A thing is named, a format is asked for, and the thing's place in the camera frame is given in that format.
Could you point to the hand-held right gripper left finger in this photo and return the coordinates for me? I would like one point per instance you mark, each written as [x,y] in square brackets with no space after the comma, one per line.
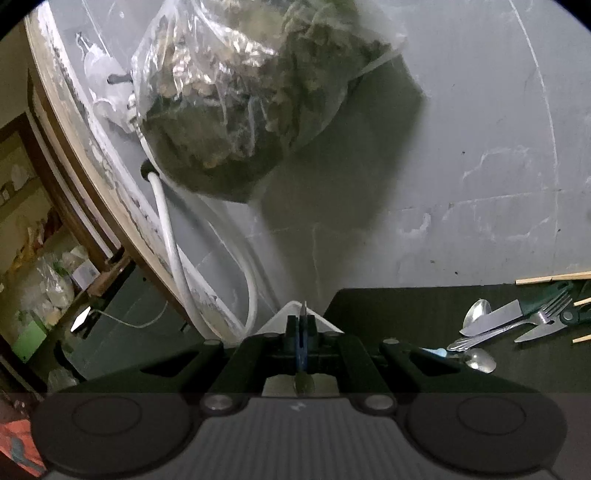
[292,337]

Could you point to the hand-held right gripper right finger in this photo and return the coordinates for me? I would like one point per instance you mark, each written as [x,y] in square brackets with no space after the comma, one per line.
[311,337]

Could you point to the black mat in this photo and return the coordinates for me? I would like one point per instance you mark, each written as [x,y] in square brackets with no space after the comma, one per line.
[392,314]

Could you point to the metal spoon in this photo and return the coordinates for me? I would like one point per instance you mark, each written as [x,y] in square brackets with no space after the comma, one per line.
[478,310]
[481,360]

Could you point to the dark grey cabinet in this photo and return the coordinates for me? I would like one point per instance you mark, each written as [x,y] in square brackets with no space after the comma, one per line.
[120,350]

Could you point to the wooden shelf board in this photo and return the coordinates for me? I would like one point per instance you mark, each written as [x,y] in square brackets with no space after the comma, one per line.
[111,277]

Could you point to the white charger plug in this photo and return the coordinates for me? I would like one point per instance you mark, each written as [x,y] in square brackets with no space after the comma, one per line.
[81,321]

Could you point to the small white box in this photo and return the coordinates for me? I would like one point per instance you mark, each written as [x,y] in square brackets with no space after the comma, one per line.
[85,274]

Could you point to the metal fork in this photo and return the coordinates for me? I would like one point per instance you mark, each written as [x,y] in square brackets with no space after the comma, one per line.
[549,314]

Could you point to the crumpled clear plastic bag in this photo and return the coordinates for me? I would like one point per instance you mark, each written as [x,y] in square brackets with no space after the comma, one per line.
[51,290]

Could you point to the clear plastic bag of dried goods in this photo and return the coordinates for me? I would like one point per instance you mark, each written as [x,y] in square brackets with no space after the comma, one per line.
[240,92]

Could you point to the green box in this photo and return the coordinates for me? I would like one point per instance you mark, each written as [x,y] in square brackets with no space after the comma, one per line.
[30,341]

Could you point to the orange red cloth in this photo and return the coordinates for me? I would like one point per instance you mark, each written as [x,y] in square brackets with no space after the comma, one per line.
[18,438]

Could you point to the worn wooden door frame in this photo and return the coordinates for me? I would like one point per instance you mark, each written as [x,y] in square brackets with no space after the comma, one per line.
[99,184]

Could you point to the white wall fitting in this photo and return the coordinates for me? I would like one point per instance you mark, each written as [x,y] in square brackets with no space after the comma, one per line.
[99,62]

